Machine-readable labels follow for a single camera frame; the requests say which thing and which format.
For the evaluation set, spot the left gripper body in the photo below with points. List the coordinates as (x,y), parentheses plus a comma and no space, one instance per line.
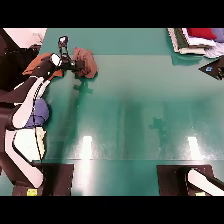
(68,63)

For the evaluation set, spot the brown T-shirt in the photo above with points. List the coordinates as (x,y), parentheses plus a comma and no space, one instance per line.
(86,61)

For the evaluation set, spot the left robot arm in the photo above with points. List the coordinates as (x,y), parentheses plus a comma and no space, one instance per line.
(28,106)

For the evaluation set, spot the orange garment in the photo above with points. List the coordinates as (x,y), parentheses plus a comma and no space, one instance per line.
(37,63)

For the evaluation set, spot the blue garment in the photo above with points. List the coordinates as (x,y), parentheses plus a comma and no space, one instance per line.
(40,113)

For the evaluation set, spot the white garment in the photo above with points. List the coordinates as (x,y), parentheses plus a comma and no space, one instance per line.
(200,42)
(29,144)

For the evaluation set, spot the dark green garment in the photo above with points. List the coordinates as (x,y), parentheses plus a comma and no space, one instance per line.
(180,39)

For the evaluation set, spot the black mounting plate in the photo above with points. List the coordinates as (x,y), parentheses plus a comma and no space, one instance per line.
(58,180)
(171,180)

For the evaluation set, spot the cream garment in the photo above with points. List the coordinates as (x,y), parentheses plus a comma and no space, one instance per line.
(190,50)

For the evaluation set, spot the red garment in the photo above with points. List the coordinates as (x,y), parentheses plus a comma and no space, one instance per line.
(201,33)

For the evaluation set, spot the pale grey garment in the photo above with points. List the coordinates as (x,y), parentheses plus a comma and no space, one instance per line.
(216,50)

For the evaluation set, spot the purple garment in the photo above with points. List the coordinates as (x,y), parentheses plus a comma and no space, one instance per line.
(219,34)

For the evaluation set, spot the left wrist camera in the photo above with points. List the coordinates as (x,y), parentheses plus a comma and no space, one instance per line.
(62,41)

